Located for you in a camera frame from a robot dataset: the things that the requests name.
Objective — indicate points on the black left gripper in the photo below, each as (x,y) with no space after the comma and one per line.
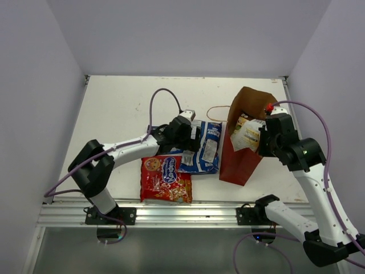
(191,144)

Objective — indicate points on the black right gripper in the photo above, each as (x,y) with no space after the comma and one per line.
(262,149)

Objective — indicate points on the white brown chips bag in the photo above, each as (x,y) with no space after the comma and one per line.
(246,133)

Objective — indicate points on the large blue snack bag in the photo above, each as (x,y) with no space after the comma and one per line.
(206,159)

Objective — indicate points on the red candy bag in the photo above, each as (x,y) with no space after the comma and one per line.
(161,180)

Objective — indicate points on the red paper bag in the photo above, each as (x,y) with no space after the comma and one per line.
(239,157)

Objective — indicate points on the small blue snack bag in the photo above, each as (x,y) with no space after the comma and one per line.
(158,131)

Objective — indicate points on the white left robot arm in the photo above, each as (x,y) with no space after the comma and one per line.
(92,167)

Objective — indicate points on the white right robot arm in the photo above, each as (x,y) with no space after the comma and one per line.
(331,237)

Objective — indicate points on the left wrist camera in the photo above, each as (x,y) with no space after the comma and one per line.
(188,114)

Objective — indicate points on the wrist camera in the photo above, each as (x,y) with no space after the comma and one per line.
(188,114)
(274,110)

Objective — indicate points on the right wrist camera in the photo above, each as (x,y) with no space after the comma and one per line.
(274,110)

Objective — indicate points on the aluminium mounting rail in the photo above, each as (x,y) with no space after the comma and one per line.
(69,212)

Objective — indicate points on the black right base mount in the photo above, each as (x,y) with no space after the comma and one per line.
(247,215)

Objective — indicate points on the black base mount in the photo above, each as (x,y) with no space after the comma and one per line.
(126,214)
(247,215)

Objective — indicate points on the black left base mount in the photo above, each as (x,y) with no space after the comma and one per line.
(126,214)

